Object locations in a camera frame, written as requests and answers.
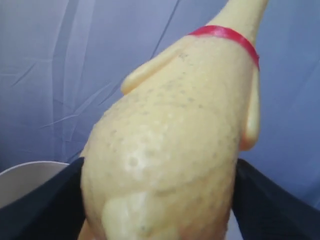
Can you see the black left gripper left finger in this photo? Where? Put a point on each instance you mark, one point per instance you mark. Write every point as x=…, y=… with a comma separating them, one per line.
x=53, y=211

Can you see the yellow rubber chicken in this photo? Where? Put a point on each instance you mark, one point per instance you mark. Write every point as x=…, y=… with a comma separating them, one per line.
x=160, y=164

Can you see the white bin marked O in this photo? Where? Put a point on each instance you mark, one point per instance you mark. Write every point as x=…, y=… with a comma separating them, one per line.
x=19, y=180

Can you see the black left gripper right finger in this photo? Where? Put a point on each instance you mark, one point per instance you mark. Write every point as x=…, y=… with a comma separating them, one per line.
x=265, y=211

